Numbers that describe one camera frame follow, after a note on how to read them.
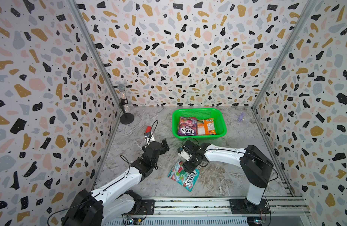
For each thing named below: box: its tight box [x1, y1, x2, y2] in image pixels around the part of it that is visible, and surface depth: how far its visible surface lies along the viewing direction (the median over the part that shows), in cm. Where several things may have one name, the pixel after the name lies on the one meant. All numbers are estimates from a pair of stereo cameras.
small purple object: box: [237, 112, 245, 122], surface depth 114 cm
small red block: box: [145, 125, 152, 133], surface depth 108 cm
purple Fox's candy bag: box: [177, 116, 198, 137], surface depth 103 cm
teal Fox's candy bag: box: [167, 159, 200, 193], surface depth 84 cm
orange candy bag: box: [197, 118, 216, 136], surface depth 105 cm
